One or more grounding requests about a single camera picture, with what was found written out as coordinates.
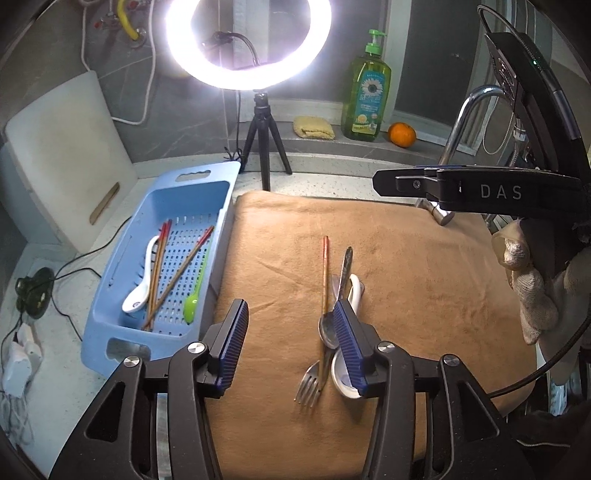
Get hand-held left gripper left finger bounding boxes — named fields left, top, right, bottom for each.
left=48, top=299, right=250, bottom=480

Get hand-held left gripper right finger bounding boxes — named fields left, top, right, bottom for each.
left=332, top=300, right=527, bottom=480

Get white ceramic spoon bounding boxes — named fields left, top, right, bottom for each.
left=330, top=274, right=370, bottom=398
left=121, top=235, right=161, bottom=313

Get metal spoon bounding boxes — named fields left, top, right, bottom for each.
left=318, top=246, right=354, bottom=349

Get metal fork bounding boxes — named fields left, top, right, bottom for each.
left=294, top=346, right=335, bottom=408

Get green plastic spoon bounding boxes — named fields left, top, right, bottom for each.
left=183, top=240, right=214, bottom=323

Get blue plastic drain basket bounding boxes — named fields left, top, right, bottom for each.
left=81, top=161, right=242, bottom=374

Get person's right hand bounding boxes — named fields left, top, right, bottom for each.
left=492, top=220, right=591, bottom=344

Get chrome faucet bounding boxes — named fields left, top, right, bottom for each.
left=413, top=84, right=509, bottom=227

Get orange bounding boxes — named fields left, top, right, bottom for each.
left=388, top=122, right=417, bottom=148

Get brown cloth mat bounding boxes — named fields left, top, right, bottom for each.
left=203, top=190, right=539, bottom=480

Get green dish soap bottle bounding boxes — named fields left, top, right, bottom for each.
left=341, top=28, right=392, bottom=142

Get yellow sponge cloth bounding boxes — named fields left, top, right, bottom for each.
left=293, top=115, right=336, bottom=140

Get grey framed window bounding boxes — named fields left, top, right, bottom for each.
left=259, top=0, right=485, bottom=139

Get black tripod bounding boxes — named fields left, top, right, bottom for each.
left=240, top=91, right=293, bottom=191

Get white power strip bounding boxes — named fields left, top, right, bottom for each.
left=2, top=322, right=43, bottom=398

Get black gooseneck phone holder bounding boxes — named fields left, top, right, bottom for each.
left=201, top=30, right=259, bottom=70

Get white cutting board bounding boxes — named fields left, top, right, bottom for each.
left=4, top=70, right=139, bottom=252

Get metal sprayer hose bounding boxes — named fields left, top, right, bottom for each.
left=508, top=115, right=529, bottom=167

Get black counter cable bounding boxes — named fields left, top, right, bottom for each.
left=48, top=217, right=134, bottom=319

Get black ring light cable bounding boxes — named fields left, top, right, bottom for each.
left=224, top=92, right=246, bottom=163

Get dark green cable bundle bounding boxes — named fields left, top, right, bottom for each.
left=15, top=267, right=56, bottom=320

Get tangled white cables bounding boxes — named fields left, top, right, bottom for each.
left=0, top=392, right=35, bottom=446

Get white ring light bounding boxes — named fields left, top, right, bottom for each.
left=164, top=0, right=332, bottom=90

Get white power cable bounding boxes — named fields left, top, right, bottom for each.
left=81, top=0, right=92, bottom=71
left=111, top=28, right=158, bottom=126

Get yellow gas hose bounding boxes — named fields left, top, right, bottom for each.
left=117, top=0, right=139, bottom=41

